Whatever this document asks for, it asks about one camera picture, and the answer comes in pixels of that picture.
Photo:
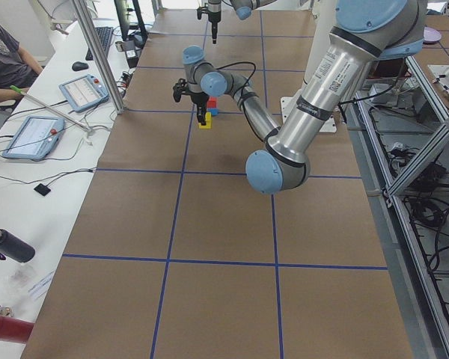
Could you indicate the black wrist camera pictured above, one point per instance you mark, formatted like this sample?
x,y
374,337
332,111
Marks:
x,y
180,89
201,11

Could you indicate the seated person grey shirt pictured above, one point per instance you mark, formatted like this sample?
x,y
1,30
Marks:
x,y
18,68

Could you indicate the blue cube block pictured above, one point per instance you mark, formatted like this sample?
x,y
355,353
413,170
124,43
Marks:
x,y
214,111

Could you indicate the yellow cube block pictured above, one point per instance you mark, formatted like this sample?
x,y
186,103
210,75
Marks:
x,y
208,122

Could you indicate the black water bottle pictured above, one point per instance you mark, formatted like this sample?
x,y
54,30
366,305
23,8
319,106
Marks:
x,y
14,248

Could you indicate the black keyboard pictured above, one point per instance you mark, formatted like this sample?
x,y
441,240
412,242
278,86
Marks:
x,y
105,36

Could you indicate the aluminium frame post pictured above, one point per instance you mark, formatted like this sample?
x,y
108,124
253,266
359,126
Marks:
x,y
91,37

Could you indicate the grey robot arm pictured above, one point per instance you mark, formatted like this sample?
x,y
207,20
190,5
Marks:
x,y
360,32
243,9

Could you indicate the red cube block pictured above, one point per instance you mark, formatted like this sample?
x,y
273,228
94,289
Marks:
x,y
212,103

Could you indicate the teach pendant far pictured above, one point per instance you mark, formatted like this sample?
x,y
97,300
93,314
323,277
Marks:
x,y
84,92

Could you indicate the teach pendant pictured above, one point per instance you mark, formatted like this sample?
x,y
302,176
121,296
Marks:
x,y
35,139
84,92

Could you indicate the red fire extinguisher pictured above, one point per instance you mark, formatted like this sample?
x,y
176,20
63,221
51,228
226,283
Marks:
x,y
15,330

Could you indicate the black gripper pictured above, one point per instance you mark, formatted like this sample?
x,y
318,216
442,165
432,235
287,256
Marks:
x,y
198,99
213,16

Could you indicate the black computer mouse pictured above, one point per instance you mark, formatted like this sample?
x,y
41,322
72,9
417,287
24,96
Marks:
x,y
79,66

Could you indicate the teach pendant near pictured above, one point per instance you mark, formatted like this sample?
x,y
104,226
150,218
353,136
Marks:
x,y
35,139

